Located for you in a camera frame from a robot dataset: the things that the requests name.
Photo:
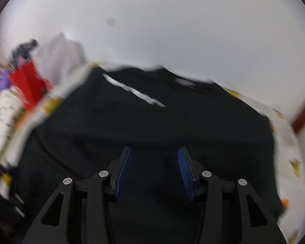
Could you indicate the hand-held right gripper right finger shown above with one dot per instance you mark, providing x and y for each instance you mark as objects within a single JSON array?
[{"x": 186, "y": 175}]

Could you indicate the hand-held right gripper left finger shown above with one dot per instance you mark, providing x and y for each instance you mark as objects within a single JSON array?
[{"x": 122, "y": 172}]

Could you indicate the black t-shirt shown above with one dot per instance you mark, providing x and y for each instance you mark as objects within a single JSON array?
[{"x": 142, "y": 127}]

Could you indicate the fruit print lace tablecloth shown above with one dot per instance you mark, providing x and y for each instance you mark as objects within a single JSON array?
[{"x": 284, "y": 142}]

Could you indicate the white patterned cloth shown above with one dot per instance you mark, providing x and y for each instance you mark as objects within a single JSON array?
[{"x": 5, "y": 117}]

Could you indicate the red box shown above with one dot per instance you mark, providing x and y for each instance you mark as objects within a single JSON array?
[{"x": 28, "y": 81}]

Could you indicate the white plastic bag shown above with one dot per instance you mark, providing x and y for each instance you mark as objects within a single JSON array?
[{"x": 61, "y": 56}]

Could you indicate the purple bag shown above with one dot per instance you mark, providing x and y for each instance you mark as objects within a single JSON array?
[{"x": 4, "y": 80}]

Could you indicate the dark patterned cloth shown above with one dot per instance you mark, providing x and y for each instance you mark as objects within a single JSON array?
[{"x": 24, "y": 49}]

